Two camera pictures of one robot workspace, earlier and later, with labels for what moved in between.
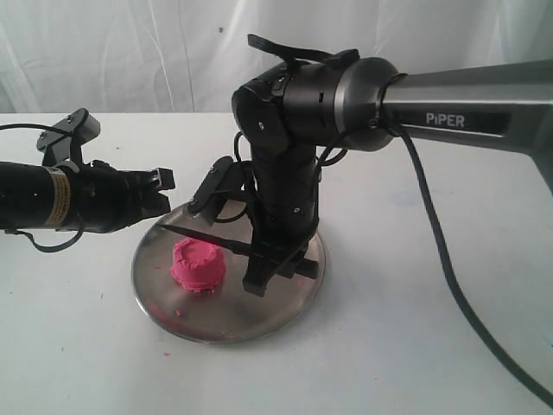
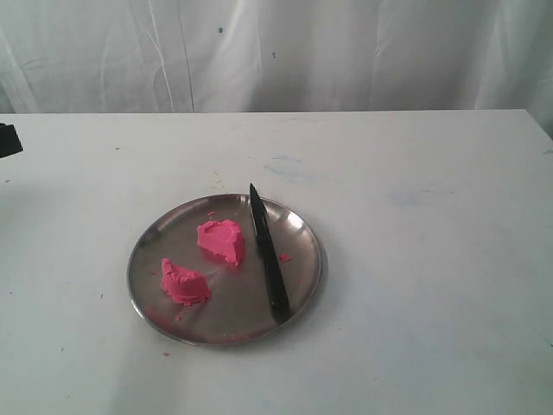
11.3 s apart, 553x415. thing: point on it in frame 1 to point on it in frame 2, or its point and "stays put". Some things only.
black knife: (296, 267) to (278, 293)
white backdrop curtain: (190, 56) stays put
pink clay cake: (197, 264) to (184, 286)
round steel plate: (225, 313) stays put
